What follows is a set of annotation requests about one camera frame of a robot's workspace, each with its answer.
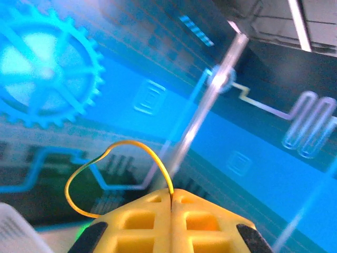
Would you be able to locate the thin yellow cable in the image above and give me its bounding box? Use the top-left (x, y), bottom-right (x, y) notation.
top-left (65, 140), bottom-right (174, 219)

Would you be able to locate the white perforated plastic basket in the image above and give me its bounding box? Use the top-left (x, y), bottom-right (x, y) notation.
top-left (0, 202), bottom-right (55, 253)

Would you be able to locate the white ceiling light strip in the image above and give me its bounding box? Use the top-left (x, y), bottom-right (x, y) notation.
top-left (288, 0), bottom-right (313, 53)

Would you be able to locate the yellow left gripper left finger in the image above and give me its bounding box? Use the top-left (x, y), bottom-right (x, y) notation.
top-left (68, 188), bottom-right (173, 253)

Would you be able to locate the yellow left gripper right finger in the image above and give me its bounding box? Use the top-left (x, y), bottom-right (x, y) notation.
top-left (171, 188), bottom-right (274, 253)

